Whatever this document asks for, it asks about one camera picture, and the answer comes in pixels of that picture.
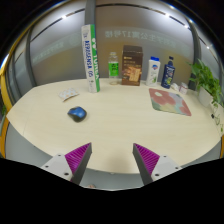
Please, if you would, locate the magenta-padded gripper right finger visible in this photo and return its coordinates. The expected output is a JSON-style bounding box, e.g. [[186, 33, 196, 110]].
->
[[132, 143, 184, 186]]

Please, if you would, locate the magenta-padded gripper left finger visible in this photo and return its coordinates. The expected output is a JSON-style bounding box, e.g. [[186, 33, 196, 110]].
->
[[40, 142, 93, 186]]

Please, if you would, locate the blue and black computer mouse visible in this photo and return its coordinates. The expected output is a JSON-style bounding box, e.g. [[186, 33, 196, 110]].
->
[[67, 106, 88, 123]]

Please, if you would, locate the pastel floral mouse pad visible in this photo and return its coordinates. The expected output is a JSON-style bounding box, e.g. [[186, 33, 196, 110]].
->
[[148, 87, 193, 117]]

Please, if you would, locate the small patterned tissue packet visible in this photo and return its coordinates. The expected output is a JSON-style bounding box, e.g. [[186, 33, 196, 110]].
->
[[58, 87, 80, 102]]

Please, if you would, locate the small white jar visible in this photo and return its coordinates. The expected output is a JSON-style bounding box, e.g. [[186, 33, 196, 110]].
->
[[179, 81, 189, 95]]

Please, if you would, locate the dark blue shampoo bottle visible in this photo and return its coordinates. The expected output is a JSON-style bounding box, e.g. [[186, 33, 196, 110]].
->
[[160, 55, 176, 90]]

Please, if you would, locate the white bottle with blue cap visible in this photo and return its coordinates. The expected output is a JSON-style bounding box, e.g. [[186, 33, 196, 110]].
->
[[145, 56, 162, 87]]

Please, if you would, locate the brown cardboard box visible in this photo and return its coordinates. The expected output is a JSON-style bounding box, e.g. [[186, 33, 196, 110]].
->
[[121, 44, 144, 87]]

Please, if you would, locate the clear bottle with green label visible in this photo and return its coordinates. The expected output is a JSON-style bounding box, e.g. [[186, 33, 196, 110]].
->
[[107, 51, 120, 86]]

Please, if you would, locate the green potted plant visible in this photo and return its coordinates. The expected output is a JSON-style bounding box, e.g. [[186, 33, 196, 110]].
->
[[187, 58, 224, 136]]

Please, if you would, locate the white green shuttlecock tube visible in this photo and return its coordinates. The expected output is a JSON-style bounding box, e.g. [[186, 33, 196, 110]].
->
[[81, 23, 101, 94]]

